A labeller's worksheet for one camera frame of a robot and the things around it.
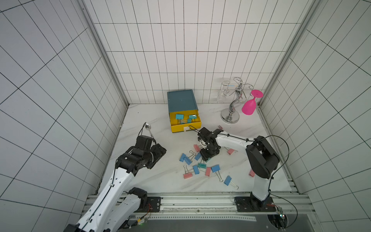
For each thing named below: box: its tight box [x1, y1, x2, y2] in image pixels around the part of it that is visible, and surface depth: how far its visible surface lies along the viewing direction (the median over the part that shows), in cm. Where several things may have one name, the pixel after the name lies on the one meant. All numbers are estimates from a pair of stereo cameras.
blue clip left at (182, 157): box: [179, 152, 187, 162], surface depth 91 cm
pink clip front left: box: [183, 165, 193, 180], surface depth 85 cm
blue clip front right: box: [223, 175, 240, 190], surface depth 82 cm
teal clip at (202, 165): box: [197, 162, 207, 169], surface depth 89 cm
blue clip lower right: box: [211, 164, 221, 173], surface depth 87 cm
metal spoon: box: [145, 122, 155, 140], surface depth 106 cm
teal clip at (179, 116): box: [175, 114, 185, 120], surface depth 92 cm
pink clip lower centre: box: [204, 167, 212, 177], surface depth 87 cm
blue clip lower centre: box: [193, 164, 200, 175], surface depth 87 cm
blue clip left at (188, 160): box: [184, 156, 193, 166], surface depth 89 cm
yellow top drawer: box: [168, 109, 202, 133], surface depth 91 cm
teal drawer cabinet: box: [167, 89, 202, 133], surface depth 92 cm
